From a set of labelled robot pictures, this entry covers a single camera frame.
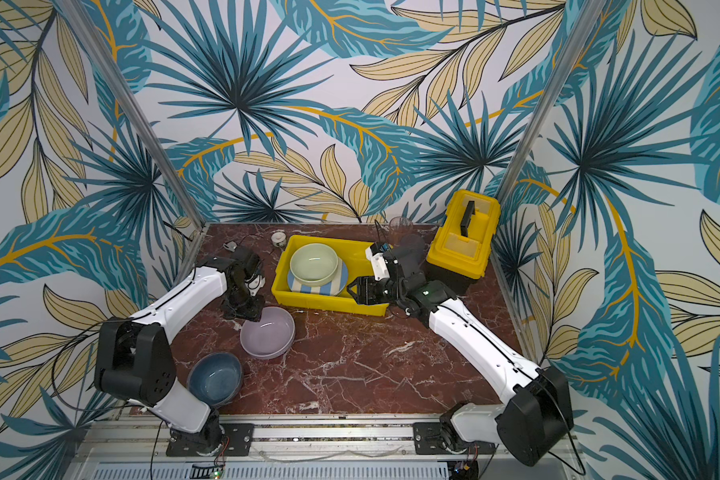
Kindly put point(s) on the dark blue bowl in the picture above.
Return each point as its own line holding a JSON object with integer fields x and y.
{"x": 216, "y": 379}

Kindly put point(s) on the grey translucent cup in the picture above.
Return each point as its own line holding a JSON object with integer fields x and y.
{"x": 413, "y": 242}

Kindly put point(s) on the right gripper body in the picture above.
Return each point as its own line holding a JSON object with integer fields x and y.
{"x": 373, "y": 288}

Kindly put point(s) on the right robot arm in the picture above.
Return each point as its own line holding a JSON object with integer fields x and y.
{"x": 537, "y": 411}

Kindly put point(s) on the light green bowl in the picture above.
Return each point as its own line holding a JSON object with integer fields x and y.
{"x": 314, "y": 264}

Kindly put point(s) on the left aluminium corner post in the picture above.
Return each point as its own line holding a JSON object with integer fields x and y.
{"x": 83, "y": 27}

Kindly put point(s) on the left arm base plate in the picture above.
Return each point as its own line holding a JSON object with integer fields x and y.
{"x": 227, "y": 439}

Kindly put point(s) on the right aluminium corner post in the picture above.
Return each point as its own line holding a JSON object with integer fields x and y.
{"x": 574, "y": 44}

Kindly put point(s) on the lilac bowl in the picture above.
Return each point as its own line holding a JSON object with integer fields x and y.
{"x": 270, "y": 337}

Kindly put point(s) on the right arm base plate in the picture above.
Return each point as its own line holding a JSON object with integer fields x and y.
{"x": 434, "y": 438}

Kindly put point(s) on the aluminium frame rail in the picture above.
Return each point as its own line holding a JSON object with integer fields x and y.
{"x": 373, "y": 446}

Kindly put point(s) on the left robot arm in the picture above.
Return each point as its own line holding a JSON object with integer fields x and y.
{"x": 135, "y": 362}

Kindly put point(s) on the aluminium corner post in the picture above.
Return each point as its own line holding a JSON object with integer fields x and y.
{"x": 83, "y": 27}
{"x": 574, "y": 44}

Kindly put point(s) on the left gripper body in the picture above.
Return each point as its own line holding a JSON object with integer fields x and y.
{"x": 243, "y": 305}

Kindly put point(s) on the yellow black toolbox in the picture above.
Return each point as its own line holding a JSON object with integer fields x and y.
{"x": 459, "y": 254}

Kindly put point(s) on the small white jar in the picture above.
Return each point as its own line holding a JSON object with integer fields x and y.
{"x": 279, "y": 239}

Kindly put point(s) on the clear pink cup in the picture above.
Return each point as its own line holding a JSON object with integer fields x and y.
{"x": 400, "y": 225}

